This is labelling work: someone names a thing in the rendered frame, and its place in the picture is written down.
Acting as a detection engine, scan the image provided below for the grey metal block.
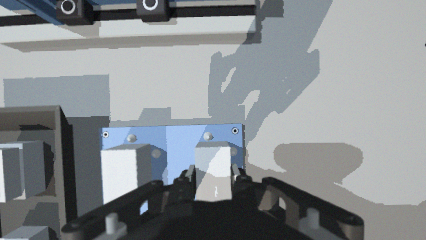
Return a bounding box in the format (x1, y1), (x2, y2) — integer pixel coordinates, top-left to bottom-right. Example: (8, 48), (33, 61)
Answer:
(101, 143), (152, 204)

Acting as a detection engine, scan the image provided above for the silver metal block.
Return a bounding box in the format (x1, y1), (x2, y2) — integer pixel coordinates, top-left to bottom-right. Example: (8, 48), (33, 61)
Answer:
(194, 141), (232, 201)

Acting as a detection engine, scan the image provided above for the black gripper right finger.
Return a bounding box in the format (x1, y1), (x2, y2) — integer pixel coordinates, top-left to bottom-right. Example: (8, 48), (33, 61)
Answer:
(229, 163), (364, 240)

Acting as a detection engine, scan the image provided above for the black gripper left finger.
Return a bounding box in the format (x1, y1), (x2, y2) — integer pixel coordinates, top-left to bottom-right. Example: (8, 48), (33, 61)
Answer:
(61, 165), (197, 240)

